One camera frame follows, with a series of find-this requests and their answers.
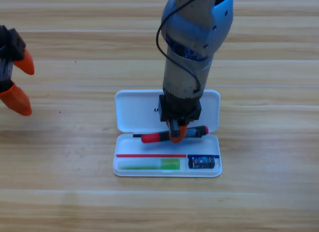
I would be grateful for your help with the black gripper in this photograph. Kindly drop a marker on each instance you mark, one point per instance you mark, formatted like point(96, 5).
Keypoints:
point(179, 109)
point(10, 45)

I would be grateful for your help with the red whiteboard marker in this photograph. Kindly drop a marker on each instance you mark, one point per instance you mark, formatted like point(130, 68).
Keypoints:
point(152, 137)

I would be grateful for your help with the green highlighter pen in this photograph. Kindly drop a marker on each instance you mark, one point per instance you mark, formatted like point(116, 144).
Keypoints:
point(169, 164)

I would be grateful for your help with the dark blue eraser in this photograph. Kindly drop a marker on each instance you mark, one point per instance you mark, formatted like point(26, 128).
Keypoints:
point(202, 162)

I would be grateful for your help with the white Unitree pencil case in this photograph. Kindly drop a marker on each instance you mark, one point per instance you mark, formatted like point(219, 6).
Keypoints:
point(134, 112)

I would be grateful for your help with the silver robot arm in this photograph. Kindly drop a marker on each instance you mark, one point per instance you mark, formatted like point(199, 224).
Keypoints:
point(192, 42)

